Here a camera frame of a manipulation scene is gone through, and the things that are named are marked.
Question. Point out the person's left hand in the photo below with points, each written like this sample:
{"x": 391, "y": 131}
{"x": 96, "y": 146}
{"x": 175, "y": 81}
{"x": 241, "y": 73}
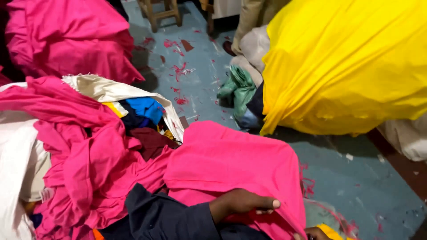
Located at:
{"x": 238, "y": 201}

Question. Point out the person's right hand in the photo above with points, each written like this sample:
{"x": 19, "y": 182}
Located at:
{"x": 313, "y": 234}

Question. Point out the person's right fingers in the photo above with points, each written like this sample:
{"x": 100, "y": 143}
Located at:
{"x": 298, "y": 236}

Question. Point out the pink cloth piece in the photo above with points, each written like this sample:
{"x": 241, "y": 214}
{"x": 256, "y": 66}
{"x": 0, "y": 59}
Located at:
{"x": 230, "y": 160}

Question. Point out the yellow cloth piece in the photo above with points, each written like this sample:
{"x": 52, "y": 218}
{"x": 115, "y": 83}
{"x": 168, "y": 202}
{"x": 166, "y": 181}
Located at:
{"x": 328, "y": 231}

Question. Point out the light blue cloth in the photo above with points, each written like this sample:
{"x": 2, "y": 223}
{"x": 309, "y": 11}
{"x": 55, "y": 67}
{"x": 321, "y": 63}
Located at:
{"x": 248, "y": 120}

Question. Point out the navy cloth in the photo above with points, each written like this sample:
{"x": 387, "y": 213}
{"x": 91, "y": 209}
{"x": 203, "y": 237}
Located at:
{"x": 257, "y": 100}

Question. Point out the white sack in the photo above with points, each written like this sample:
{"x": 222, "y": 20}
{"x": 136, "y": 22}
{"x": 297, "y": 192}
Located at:
{"x": 407, "y": 138}

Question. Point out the green cloth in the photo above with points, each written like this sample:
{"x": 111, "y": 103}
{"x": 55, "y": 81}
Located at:
{"x": 238, "y": 90}

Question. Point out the maroon cloth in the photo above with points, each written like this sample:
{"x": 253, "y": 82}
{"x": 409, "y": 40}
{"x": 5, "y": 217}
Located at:
{"x": 151, "y": 141}

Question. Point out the large yellow cloth bundle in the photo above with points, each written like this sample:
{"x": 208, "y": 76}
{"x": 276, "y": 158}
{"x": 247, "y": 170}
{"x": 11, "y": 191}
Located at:
{"x": 343, "y": 66}

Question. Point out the beige cloth heap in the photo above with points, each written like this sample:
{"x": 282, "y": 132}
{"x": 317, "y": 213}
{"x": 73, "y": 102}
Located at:
{"x": 253, "y": 46}

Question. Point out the heap of pink cloths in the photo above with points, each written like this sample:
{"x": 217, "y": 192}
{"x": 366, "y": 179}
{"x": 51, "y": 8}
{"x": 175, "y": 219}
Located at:
{"x": 90, "y": 156}

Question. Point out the wooden furniture leg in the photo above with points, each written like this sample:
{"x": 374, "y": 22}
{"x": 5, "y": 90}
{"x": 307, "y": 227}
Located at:
{"x": 209, "y": 16}

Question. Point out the cream cloth sack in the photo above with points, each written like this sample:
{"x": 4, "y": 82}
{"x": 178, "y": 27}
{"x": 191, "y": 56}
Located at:
{"x": 96, "y": 87}

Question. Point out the wooden stool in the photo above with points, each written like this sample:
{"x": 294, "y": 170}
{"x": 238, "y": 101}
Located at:
{"x": 160, "y": 13}

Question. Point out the white cloth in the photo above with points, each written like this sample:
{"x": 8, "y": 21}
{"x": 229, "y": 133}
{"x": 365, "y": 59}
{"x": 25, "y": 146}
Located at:
{"x": 15, "y": 156}

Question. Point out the large pink cloth bundle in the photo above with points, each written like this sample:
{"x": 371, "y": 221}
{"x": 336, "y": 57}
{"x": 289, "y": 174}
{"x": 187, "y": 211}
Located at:
{"x": 70, "y": 36}

